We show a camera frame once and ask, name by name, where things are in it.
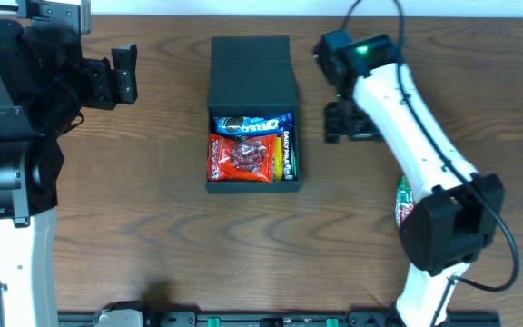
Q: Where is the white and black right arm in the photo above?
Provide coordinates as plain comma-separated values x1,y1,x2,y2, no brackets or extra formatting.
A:
313,29,504,326

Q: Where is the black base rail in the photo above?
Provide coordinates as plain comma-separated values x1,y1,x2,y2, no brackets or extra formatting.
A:
56,299,502,327

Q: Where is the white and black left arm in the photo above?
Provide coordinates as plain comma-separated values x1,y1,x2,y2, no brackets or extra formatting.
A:
0,0,138,326

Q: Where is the yellow Hacks candy bag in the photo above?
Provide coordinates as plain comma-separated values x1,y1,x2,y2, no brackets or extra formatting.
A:
273,136,283,181

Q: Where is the blue Oreo cookie pack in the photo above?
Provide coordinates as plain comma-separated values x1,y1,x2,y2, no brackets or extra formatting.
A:
214,113,294,136

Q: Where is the purple Dairy Milk chocolate bar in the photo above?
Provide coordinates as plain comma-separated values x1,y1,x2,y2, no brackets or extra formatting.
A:
281,128,295,181

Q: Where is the Haribo worms gummy bag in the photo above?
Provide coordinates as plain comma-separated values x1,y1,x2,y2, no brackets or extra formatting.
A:
292,153,297,179

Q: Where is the black gift box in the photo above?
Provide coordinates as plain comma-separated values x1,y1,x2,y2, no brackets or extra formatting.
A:
205,35,301,193

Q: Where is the green KitKat Chunky bar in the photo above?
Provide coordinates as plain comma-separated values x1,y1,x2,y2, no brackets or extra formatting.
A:
395,175,414,227

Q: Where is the red candy bag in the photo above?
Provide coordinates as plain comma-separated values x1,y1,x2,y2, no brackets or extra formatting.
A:
207,134,276,183

